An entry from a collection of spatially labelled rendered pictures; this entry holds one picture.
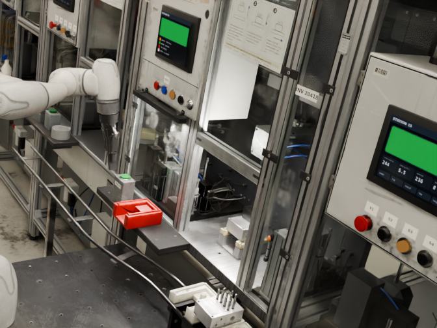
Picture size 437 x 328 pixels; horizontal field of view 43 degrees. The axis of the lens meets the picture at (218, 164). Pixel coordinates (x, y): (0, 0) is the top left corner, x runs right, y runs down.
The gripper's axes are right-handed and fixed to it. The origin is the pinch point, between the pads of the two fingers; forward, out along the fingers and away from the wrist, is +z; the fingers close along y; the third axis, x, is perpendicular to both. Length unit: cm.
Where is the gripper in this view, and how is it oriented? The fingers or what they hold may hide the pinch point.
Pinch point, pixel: (112, 161)
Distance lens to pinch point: 234.1
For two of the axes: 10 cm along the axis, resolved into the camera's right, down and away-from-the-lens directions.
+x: -8.2, 1.8, -5.4
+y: -5.7, -2.4, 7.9
